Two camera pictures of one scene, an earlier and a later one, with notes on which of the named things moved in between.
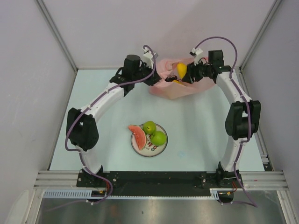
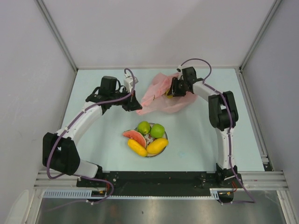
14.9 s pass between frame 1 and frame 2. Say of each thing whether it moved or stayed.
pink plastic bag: moved
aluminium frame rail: stayed
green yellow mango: moved
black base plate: stayed
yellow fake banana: moved
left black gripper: moved
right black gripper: moved
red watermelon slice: moved
